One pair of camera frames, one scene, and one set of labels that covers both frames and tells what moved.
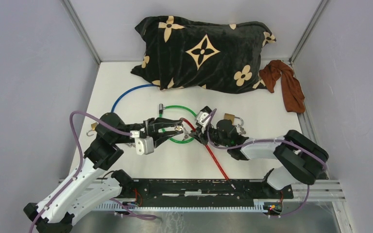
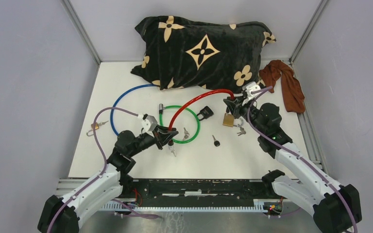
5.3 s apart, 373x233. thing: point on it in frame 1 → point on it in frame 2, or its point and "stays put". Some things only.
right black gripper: (199, 135) → (236, 107)
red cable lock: (213, 156) → (170, 141)
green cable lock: (161, 109) stays put
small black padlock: (206, 108) stays put
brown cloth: (292, 87) stays put
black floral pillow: (179, 54) stays put
